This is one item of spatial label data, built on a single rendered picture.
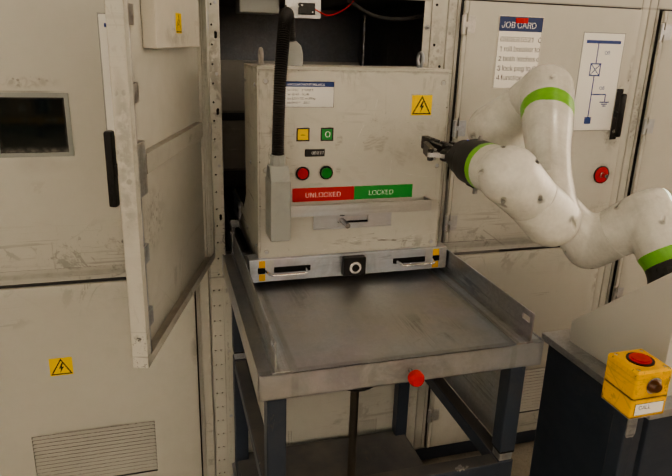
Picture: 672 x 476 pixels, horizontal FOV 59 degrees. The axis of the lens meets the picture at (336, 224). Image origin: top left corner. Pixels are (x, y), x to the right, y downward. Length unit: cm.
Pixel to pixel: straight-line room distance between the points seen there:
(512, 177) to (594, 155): 112
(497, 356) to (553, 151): 44
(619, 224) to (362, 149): 66
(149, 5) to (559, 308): 168
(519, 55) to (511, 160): 90
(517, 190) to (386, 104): 54
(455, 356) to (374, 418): 93
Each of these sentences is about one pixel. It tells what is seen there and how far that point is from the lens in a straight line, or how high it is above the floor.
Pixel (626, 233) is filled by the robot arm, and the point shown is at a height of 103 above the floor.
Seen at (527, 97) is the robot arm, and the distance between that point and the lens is 144.
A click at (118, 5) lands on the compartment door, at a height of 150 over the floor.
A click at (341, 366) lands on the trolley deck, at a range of 120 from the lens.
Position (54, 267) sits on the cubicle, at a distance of 178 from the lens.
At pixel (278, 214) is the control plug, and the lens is 137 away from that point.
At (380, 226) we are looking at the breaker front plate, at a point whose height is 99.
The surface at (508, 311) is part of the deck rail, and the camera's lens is 143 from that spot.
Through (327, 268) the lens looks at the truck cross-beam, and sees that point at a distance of 156.
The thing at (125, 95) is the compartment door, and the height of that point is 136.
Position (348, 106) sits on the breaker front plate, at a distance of 148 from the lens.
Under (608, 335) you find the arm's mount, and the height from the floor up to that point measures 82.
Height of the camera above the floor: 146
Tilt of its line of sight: 17 degrees down
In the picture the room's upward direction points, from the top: 2 degrees clockwise
